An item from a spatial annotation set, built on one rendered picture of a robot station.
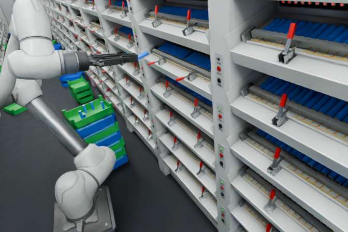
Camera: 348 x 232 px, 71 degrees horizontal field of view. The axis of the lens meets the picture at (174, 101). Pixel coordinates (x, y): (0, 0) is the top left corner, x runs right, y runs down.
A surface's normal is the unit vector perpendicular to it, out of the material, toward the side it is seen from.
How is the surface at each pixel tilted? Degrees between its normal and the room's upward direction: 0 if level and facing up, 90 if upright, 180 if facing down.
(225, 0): 90
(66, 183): 9
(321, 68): 19
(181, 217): 0
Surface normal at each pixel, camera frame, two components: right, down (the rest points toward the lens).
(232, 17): 0.51, 0.36
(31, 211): -0.11, -0.87
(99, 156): 0.65, -0.45
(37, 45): 0.49, -0.25
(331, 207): -0.38, -0.71
